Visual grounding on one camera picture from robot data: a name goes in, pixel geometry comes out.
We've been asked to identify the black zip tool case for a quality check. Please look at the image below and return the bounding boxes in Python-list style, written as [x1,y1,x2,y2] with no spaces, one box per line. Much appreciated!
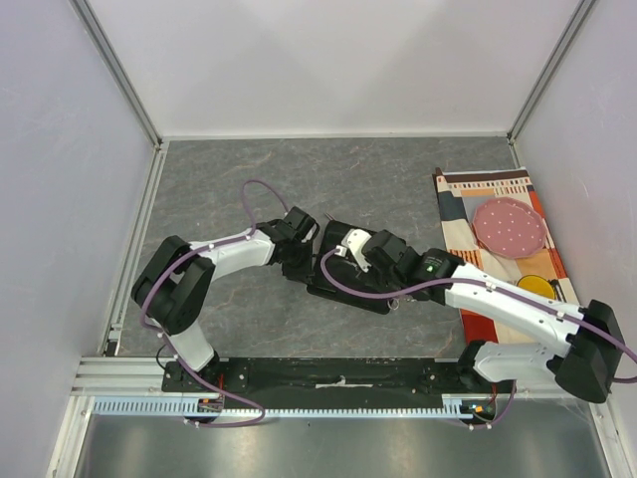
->
[307,219,390,315]

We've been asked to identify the silver hair scissors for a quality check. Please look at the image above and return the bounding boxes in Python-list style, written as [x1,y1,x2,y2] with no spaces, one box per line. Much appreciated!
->
[387,296,414,311]

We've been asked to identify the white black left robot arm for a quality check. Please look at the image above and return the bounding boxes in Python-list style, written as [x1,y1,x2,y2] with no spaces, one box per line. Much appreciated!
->
[130,207,319,391]

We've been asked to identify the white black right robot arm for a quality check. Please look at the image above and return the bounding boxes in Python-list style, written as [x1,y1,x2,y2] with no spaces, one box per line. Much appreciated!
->
[352,230,624,403]

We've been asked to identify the colourful patterned cloth mat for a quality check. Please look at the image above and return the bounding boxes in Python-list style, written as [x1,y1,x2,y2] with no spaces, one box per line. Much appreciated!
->
[434,167,581,345]

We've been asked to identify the pink dotted plate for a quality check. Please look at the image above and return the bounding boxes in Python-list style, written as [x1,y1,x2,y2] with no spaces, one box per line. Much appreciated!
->
[472,197,547,259]

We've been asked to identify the yellow plastic bowl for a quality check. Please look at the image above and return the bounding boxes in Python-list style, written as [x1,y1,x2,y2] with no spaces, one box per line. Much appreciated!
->
[517,275,556,300]

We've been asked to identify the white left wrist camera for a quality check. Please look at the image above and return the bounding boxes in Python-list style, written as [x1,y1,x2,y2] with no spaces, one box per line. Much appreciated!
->
[302,224,320,244]

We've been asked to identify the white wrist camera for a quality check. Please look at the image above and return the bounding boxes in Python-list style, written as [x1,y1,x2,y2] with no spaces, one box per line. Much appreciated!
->
[335,229,372,273]
[302,224,320,244]

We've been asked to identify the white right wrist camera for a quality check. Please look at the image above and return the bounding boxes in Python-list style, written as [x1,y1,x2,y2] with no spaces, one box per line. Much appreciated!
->
[335,229,372,273]

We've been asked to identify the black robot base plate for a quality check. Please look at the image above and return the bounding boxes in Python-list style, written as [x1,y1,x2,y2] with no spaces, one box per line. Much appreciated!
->
[162,358,512,395]

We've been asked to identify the aluminium frame post left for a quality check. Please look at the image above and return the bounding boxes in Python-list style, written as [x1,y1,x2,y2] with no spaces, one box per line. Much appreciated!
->
[69,0,165,150]

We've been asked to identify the aluminium frame post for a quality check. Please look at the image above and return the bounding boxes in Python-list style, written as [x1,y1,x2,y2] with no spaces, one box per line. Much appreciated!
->
[69,0,165,150]
[507,0,597,146]

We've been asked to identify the light blue cable duct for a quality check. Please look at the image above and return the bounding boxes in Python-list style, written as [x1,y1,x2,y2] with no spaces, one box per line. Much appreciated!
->
[92,395,494,420]

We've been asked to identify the aluminium frame post right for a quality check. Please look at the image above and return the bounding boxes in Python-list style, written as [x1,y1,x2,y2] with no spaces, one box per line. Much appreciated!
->
[507,0,597,146]

